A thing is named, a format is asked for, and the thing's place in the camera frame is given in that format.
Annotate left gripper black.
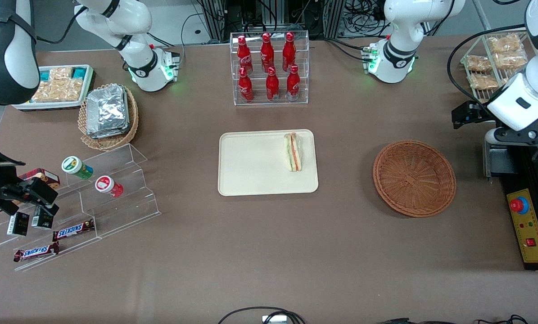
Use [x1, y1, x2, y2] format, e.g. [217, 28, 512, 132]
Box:
[452, 101, 491, 130]

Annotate triangle sandwich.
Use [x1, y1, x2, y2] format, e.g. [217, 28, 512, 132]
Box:
[283, 132, 303, 172]

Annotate brown round wicker basket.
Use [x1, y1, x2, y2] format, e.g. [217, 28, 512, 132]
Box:
[372, 139, 457, 218]

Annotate light oval wicker basket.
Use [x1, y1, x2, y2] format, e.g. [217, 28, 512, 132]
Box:
[78, 83, 140, 151]

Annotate beige plastic tray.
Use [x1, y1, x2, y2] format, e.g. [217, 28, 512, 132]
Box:
[218, 129, 319, 197]

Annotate small black box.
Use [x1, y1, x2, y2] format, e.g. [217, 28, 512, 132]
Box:
[6, 211, 30, 237]
[31, 208, 54, 230]

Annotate red brown carton box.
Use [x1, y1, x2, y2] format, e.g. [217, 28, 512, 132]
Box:
[19, 168, 61, 189]

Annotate tan snack packet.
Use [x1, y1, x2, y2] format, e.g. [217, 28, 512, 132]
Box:
[488, 34, 524, 54]
[494, 51, 528, 69]
[31, 80, 67, 103]
[465, 55, 492, 72]
[469, 73, 499, 90]
[48, 67, 86, 102]

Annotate Snickers chocolate bar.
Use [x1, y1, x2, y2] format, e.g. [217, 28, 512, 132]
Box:
[53, 219, 95, 242]
[13, 242, 60, 263]

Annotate grey machine block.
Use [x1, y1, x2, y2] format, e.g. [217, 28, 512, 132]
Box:
[483, 143, 518, 178]

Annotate green lid can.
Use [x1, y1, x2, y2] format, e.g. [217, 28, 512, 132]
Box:
[61, 156, 94, 180]

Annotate black machine housing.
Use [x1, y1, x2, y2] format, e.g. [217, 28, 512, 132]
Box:
[483, 130, 538, 271]

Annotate red lid can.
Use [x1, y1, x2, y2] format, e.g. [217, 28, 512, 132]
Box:
[94, 175, 124, 198]

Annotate clear acrylic stepped stand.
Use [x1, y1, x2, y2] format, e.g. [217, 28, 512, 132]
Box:
[0, 143, 162, 272]

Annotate white rectangular bin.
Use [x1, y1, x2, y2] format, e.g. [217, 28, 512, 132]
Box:
[12, 64, 96, 111]

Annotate silver foil pack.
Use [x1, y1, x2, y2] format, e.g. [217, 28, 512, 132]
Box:
[86, 85, 131, 139]

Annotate yellow control panel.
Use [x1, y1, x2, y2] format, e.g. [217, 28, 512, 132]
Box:
[506, 188, 538, 264]

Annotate clear acrylic bottle rack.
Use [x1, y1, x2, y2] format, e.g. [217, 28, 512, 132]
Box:
[231, 31, 310, 106]

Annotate red cola bottle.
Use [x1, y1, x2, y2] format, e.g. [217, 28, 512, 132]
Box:
[282, 31, 296, 72]
[287, 64, 301, 100]
[260, 32, 275, 72]
[266, 67, 280, 102]
[238, 67, 254, 103]
[237, 35, 253, 75]

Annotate dark equipment rack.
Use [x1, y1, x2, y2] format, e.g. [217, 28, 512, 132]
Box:
[197, 0, 346, 41]

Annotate white wire rack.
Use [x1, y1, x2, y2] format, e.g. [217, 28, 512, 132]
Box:
[460, 27, 535, 105]

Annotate black arm base cable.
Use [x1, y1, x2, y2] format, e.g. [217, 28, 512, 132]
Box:
[324, 38, 369, 61]

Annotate black cable bundle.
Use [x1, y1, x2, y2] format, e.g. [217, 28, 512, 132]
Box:
[341, 0, 389, 39]

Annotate black floor cable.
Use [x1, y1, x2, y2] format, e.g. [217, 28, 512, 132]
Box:
[377, 315, 528, 324]

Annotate black looped cable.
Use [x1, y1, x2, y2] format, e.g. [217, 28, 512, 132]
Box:
[218, 307, 306, 324]

